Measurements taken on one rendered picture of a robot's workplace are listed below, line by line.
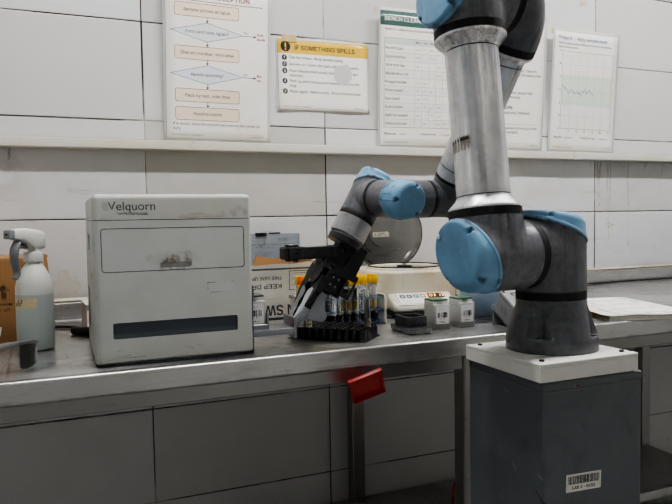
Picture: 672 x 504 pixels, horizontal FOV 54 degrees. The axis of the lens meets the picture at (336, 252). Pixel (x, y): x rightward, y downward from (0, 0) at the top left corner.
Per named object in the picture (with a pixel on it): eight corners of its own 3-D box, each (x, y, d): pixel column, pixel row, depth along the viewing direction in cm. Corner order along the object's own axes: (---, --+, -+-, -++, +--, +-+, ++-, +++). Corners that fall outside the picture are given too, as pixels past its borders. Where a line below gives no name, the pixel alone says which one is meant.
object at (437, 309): (434, 330, 147) (434, 300, 146) (424, 327, 151) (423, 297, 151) (450, 328, 148) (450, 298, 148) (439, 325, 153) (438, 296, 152)
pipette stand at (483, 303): (471, 323, 155) (470, 281, 154) (456, 319, 162) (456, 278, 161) (508, 321, 158) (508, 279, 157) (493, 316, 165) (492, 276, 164)
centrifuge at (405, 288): (381, 320, 162) (380, 270, 162) (350, 305, 191) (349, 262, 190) (471, 315, 168) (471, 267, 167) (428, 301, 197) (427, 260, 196)
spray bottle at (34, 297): (8, 356, 126) (2, 228, 124) (11, 348, 134) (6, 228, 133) (55, 352, 129) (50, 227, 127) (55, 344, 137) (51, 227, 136)
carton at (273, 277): (239, 328, 153) (237, 263, 152) (212, 312, 180) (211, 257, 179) (337, 320, 163) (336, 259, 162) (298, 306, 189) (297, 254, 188)
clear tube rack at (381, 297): (305, 331, 148) (304, 299, 148) (290, 324, 157) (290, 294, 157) (386, 324, 156) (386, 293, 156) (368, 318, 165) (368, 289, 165)
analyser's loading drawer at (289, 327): (191, 347, 121) (190, 319, 121) (185, 341, 127) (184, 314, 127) (297, 338, 129) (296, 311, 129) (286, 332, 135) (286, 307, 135)
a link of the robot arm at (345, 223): (347, 210, 131) (332, 211, 139) (337, 231, 131) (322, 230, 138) (377, 229, 134) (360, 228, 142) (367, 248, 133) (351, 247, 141)
